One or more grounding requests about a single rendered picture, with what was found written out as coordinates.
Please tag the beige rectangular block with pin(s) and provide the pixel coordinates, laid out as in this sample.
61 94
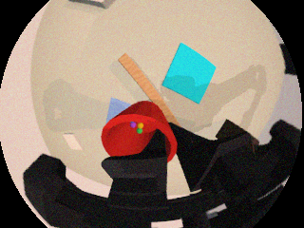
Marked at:
98 3

